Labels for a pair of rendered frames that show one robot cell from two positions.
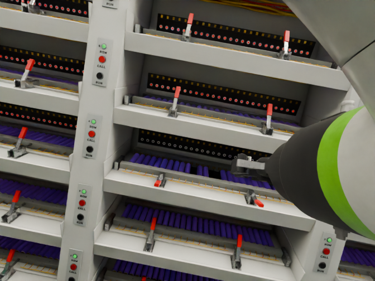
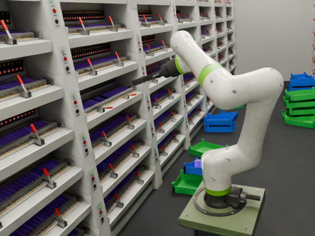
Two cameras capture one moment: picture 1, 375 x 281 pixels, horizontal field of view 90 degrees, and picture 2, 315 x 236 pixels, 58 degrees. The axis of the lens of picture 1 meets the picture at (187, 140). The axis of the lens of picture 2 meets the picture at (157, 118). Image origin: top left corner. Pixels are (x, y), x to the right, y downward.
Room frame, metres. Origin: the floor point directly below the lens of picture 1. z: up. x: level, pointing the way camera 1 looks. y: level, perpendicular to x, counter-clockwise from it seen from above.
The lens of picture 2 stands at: (-0.38, 1.26, 1.14)
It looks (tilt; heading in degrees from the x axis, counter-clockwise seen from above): 17 degrees down; 296
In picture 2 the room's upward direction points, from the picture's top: 8 degrees counter-clockwise
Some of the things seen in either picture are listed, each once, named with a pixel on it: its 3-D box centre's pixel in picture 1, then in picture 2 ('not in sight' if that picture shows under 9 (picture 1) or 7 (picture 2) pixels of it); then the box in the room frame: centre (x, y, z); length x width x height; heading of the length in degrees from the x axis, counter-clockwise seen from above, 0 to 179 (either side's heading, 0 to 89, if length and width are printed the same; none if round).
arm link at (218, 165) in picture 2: not in sight; (219, 170); (-0.09, 0.10, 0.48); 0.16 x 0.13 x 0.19; 39
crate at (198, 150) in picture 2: not in sight; (208, 149); (0.27, -1.04, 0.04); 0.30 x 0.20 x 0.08; 155
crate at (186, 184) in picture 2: not in sight; (196, 182); (0.22, -0.47, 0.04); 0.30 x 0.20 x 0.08; 179
